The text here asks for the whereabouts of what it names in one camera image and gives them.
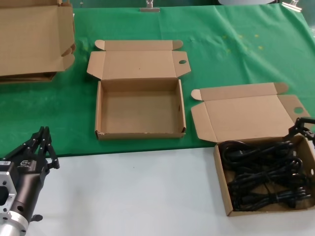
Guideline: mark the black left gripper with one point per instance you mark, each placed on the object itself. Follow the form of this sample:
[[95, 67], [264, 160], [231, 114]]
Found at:
[[29, 172]]

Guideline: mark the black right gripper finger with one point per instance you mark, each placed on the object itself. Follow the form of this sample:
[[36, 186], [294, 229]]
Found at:
[[294, 129]]

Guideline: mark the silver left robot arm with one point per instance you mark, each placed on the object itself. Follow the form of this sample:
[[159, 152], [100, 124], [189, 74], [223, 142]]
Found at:
[[12, 226]]

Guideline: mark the cardboard mailer box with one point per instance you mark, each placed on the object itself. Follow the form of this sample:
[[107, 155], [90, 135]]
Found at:
[[246, 113]]

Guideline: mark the open cardboard box centre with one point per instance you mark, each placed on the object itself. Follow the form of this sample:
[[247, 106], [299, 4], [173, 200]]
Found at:
[[140, 110]]

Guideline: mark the flattened cardboard carton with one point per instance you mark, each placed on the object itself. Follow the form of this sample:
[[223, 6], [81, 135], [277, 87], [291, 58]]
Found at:
[[29, 78]]

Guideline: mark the green tablecloth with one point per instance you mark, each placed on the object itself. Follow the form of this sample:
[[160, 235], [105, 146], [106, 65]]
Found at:
[[221, 61]]

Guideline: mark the large open cardboard carton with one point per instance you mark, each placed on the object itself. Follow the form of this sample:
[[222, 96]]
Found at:
[[29, 39]]

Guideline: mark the metal table clamp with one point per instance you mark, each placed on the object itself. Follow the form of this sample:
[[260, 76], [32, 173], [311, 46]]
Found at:
[[292, 5], [149, 9]]

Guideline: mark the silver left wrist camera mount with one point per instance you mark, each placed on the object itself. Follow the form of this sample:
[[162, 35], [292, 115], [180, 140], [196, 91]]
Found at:
[[6, 177]]

